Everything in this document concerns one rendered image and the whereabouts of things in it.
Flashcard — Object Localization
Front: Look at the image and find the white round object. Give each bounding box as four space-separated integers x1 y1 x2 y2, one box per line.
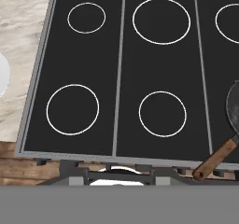
89 164 146 187

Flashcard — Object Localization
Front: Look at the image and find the dark pan with wooden handle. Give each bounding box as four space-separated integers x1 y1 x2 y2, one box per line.
191 79 239 182

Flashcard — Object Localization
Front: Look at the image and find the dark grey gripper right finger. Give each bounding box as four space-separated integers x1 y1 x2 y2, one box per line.
148 166 201 187

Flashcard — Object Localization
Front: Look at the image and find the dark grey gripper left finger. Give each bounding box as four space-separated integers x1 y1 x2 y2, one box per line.
36 159 91 187

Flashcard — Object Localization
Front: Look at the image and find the black hob with grey frame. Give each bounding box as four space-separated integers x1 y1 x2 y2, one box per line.
14 0 239 170

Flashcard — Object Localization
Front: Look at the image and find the white plate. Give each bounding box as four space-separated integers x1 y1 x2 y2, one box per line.
0 51 11 100

